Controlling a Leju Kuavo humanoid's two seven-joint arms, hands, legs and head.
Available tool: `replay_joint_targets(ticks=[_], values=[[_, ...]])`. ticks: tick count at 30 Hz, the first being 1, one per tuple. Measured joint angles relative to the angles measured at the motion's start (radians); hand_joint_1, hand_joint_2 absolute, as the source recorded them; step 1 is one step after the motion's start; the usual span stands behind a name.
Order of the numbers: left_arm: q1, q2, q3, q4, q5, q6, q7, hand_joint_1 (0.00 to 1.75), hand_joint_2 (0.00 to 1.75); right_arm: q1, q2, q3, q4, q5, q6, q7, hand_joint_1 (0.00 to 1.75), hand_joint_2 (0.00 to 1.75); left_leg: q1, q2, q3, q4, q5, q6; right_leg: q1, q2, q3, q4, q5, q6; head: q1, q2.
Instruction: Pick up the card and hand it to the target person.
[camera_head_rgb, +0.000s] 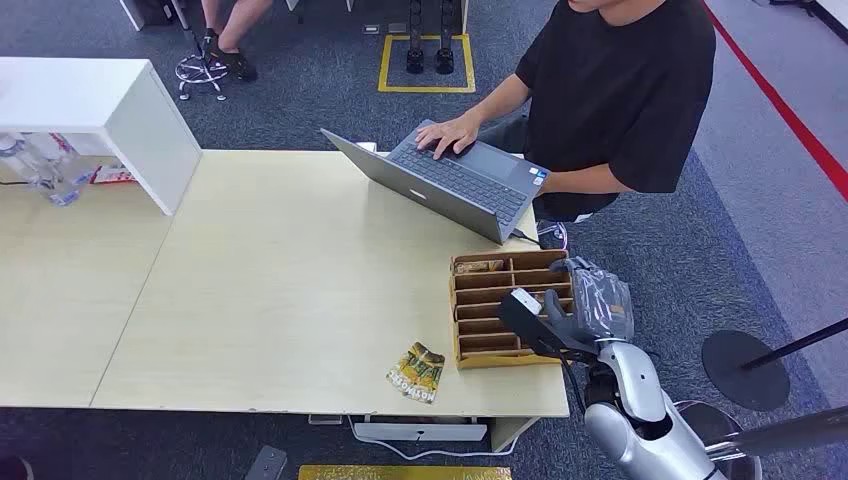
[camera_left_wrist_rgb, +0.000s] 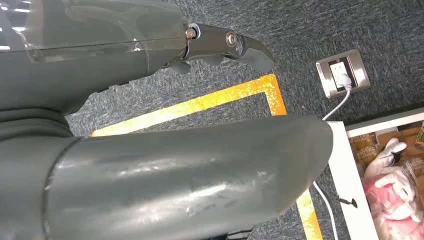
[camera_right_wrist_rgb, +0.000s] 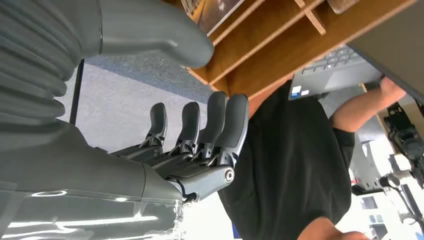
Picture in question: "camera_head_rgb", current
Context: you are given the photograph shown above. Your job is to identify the dark round object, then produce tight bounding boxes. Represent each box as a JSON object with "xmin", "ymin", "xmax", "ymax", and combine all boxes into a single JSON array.
[{"xmin": 0, "ymin": 455, "xmax": 34, "ymax": 480}]

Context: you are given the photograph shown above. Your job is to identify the white device under table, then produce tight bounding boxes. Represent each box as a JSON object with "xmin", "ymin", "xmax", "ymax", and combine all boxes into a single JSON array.
[{"xmin": 351, "ymin": 417, "xmax": 490, "ymax": 443}]

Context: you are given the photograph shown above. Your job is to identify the red floor tape line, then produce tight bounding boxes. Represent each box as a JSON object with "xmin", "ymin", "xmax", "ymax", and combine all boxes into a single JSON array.
[{"xmin": 702, "ymin": 0, "xmax": 848, "ymax": 203}]

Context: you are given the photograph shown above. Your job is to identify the chrome round chair base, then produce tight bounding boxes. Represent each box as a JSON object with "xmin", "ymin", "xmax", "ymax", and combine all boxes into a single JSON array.
[{"xmin": 672, "ymin": 400, "xmax": 763, "ymax": 480}]

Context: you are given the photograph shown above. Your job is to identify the grey foot pedal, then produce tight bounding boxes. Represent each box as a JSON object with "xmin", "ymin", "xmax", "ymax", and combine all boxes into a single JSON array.
[{"xmin": 243, "ymin": 445, "xmax": 289, "ymax": 480}]

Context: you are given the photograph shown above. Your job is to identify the wooden card organizer box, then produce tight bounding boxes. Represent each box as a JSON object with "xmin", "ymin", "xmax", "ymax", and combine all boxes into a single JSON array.
[{"xmin": 449, "ymin": 248, "xmax": 575, "ymax": 370}]

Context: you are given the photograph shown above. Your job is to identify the chrome stool base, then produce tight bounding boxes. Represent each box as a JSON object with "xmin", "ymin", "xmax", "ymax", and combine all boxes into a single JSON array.
[{"xmin": 174, "ymin": 26, "xmax": 231, "ymax": 103}]

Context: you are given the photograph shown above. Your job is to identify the white cable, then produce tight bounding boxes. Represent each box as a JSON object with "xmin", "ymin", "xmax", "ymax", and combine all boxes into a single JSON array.
[{"xmin": 346, "ymin": 415, "xmax": 525, "ymax": 462}]

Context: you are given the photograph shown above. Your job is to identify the white furniture leg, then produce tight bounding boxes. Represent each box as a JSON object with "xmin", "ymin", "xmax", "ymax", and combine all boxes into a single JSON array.
[{"xmin": 119, "ymin": 0, "xmax": 190, "ymax": 32}]

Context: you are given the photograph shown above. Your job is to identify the chrome chair foot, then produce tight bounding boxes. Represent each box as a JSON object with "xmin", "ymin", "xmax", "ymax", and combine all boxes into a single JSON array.
[{"xmin": 536, "ymin": 220, "xmax": 570, "ymax": 252}]

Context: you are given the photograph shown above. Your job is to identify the grey laptop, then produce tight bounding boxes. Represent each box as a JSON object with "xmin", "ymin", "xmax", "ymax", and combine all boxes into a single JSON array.
[{"xmin": 320, "ymin": 119, "xmax": 551, "ymax": 246}]

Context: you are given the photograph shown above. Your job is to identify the grey metal bar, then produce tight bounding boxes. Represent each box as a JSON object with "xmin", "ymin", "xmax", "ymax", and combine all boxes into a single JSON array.
[{"xmin": 705, "ymin": 405, "xmax": 848, "ymax": 463}]

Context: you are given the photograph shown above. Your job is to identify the person's bare legs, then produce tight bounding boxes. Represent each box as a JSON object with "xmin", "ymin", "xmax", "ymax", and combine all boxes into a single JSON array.
[{"xmin": 200, "ymin": 0, "xmax": 274, "ymax": 84}]

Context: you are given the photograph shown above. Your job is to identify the red and white packet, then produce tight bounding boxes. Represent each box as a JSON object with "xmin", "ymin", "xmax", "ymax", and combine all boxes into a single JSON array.
[{"xmin": 89, "ymin": 164, "xmax": 138, "ymax": 187}]

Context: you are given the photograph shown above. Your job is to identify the white shelf box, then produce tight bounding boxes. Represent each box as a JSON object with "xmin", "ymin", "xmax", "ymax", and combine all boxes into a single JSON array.
[{"xmin": 0, "ymin": 56, "xmax": 203, "ymax": 217}]

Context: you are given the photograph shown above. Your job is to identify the black and white wrist camera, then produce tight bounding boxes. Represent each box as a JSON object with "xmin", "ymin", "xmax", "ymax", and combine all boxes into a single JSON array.
[{"xmin": 498, "ymin": 287, "xmax": 598, "ymax": 366}]

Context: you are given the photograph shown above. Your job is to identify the yellow green card sleeve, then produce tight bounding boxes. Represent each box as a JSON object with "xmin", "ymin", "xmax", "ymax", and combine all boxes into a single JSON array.
[{"xmin": 386, "ymin": 341, "xmax": 446, "ymax": 405}]

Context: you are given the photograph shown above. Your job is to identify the gold board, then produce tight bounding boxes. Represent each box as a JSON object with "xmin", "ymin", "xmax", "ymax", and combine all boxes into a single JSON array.
[{"xmin": 298, "ymin": 464, "xmax": 513, "ymax": 480}]

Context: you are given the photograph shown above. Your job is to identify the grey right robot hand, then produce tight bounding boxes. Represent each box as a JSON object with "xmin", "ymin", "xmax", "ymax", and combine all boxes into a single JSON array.
[{"xmin": 543, "ymin": 256, "xmax": 636, "ymax": 356}]

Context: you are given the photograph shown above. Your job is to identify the black robot foot post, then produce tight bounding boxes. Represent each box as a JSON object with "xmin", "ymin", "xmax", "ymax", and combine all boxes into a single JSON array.
[
  {"xmin": 435, "ymin": 0, "xmax": 456, "ymax": 75},
  {"xmin": 405, "ymin": 0, "xmax": 426, "ymax": 75}
]

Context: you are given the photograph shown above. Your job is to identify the person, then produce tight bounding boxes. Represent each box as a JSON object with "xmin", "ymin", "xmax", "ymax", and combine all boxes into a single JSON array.
[{"xmin": 415, "ymin": 0, "xmax": 718, "ymax": 224}]

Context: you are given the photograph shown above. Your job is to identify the yellow card in organizer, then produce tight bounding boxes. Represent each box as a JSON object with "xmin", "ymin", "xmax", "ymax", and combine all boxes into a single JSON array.
[{"xmin": 454, "ymin": 259, "xmax": 505, "ymax": 276}]

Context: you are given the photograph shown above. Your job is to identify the yellow floor tape square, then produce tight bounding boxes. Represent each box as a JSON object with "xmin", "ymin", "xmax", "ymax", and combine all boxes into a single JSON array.
[{"xmin": 377, "ymin": 33, "xmax": 477, "ymax": 94}]

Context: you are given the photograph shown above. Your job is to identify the person's right hand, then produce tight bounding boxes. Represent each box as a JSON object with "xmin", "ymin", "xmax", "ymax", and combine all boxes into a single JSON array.
[{"xmin": 415, "ymin": 113, "xmax": 482, "ymax": 162}]

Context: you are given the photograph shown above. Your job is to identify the clear plastic water bottle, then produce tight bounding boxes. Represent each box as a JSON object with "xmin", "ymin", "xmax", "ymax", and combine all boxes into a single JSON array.
[
  {"xmin": 0, "ymin": 132, "xmax": 81, "ymax": 208},
  {"xmin": 26, "ymin": 132, "xmax": 97, "ymax": 187}
]

